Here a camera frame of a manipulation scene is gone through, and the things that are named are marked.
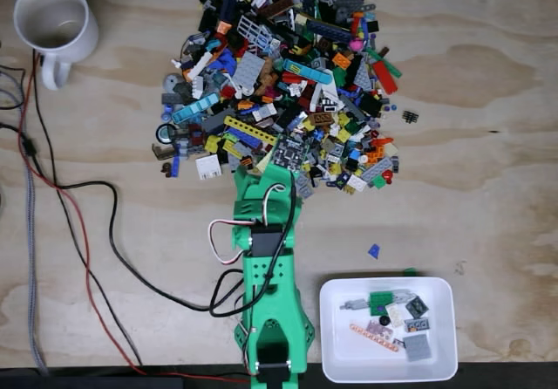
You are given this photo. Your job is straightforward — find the white ceramic mug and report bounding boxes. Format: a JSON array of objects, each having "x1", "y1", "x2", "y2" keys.
[{"x1": 12, "y1": 0, "x2": 100, "y2": 92}]

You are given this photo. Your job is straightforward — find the white window Lego brick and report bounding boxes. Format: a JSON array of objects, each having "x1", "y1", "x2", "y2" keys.
[{"x1": 195, "y1": 154, "x2": 222, "y2": 181}]

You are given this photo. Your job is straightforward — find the grey braided cable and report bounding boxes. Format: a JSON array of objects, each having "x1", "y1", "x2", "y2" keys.
[{"x1": 22, "y1": 100, "x2": 48, "y2": 375}]

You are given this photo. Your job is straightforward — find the long green Lego plate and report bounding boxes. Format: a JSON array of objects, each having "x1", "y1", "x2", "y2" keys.
[{"x1": 365, "y1": 47, "x2": 403, "y2": 78}]

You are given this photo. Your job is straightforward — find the white long Lego brick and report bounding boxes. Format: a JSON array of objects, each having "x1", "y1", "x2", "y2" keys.
[{"x1": 187, "y1": 52, "x2": 215, "y2": 81}]

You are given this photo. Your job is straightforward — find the thin black cable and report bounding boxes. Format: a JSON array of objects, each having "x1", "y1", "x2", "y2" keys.
[{"x1": 31, "y1": 48, "x2": 144, "y2": 367}]

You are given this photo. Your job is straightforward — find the pink Lego plate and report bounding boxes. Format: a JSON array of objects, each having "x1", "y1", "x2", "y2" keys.
[{"x1": 364, "y1": 319, "x2": 394, "y2": 340}]

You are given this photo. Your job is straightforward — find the grey Lego wedge plate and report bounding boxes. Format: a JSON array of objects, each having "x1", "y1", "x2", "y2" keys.
[{"x1": 352, "y1": 63, "x2": 374, "y2": 92}]

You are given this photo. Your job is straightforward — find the grey round Lego dish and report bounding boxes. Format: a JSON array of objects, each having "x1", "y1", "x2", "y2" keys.
[{"x1": 162, "y1": 72, "x2": 185, "y2": 93}]

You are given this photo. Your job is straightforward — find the white lattice Lego fence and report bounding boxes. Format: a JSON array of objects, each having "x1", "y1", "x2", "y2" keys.
[{"x1": 237, "y1": 13, "x2": 274, "y2": 55}]

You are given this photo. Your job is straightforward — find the grey smooth Lego plate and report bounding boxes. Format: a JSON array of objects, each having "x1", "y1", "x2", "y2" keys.
[{"x1": 402, "y1": 333, "x2": 433, "y2": 362}]

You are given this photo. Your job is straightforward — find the light grey Lego plate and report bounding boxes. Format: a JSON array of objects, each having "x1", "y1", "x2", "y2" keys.
[{"x1": 232, "y1": 51, "x2": 268, "y2": 87}]

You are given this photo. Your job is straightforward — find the grey plate with red stud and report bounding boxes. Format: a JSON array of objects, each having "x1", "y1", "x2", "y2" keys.
[{"x1": 361, "y1": 157, "x2": 394, "y2": 188}]

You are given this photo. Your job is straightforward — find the thick black cable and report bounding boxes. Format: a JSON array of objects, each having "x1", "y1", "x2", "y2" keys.
[{"x1": 55, "y1": 173, "x2": 300, "y2": 318}]

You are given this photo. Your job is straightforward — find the yellow Technic beam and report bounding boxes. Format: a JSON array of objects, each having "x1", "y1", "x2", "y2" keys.
[{"x1": 223, "y1": 115, "x2": 281, "y2": 145}]

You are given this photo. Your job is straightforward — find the white plastic bin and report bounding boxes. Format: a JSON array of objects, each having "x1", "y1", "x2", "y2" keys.
[{"x1": 319, "y1": 276, "x2": 459, "y2": 384}]

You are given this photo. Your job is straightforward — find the thin red cable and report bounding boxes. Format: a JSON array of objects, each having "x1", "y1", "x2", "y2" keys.
[{"x1": 17, "y1": 51, "x2": 252, "y2": 385}]

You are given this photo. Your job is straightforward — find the black wire with connector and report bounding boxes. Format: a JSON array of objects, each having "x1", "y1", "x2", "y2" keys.
[{"x1": 0, "y1": 120, "x2": 41, "y2": 173}]

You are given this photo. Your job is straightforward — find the cream Lego plate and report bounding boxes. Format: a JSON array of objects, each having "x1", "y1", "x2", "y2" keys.
[{"x1": 384, "y1": 303, "x2": 407, "y2": 327}]

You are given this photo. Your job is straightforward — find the white red servo wire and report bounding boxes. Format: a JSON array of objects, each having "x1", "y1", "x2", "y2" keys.
[{"x1": 208, "y1": 217, "x2": 263, "y2": 269}]

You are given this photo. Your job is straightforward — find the red Lego plate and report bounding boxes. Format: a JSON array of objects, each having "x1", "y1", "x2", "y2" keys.
[{"x1": 371, "y1": 59, "x2": 399, "y2": 96}]

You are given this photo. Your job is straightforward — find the dark blue long plate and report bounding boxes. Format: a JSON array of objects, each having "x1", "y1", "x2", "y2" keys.
[{"x1": 304, "y1": 17, "x2": 352, "y2": 44}]

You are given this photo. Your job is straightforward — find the light blue long Lego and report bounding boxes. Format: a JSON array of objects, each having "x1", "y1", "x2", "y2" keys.
[{"x1": 282, "y1": 58, "x2": 333, "y2": 85}]

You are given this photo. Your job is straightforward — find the grey brick with orange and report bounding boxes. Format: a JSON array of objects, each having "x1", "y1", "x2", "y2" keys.
[{"x1": 404, "y1": 317, "x2": 432, "y2": 334}]

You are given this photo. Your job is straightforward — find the coral Technic beam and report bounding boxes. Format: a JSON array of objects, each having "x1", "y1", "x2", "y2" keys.
[{"x1": 348, "y1": 323, "x2": 403, "y2": 351}]

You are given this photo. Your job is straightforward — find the black Lego tyre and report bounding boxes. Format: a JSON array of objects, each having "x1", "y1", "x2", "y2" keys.
[{"x1": 155, "y1": 123, "x2": 176, "y2": 144}]

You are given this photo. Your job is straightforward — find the grey Technic axle connector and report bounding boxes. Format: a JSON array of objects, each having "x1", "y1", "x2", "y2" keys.
[{"x1": 339, "y1": 298, "x2": 371, "y2": 312}]

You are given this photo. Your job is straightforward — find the white square Lego plate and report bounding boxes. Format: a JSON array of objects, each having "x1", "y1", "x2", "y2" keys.
[{"x1": 345, "y1": 174, "x2": 369, "y2": 194}]

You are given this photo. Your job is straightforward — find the bare camera circuit board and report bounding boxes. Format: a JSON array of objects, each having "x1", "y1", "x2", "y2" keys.
[{"x1": 269, "y1": 134, "x2": 312, "y2": 174}]

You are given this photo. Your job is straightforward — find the orange Lego brick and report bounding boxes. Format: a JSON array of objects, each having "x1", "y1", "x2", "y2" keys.
[{"x1": 331, "y1": 51, "x2": 354, "y2": 70}]

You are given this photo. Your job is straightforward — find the green square Lego plate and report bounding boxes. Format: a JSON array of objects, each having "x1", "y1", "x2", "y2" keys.
[{"x1": 369, "y1": 290, "x2": 395, "y2": 318}]

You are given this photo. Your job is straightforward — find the dark brown Lego plate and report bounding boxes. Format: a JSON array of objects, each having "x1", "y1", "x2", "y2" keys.
[{"x1": 256, "y1": 0, "x2": 296, "y2": 20}]

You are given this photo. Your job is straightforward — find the dark grey square Lego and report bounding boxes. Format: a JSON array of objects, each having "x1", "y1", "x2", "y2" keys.
[{"x1": 405, "y1": 297, "x2": 430, "y2": 318}]

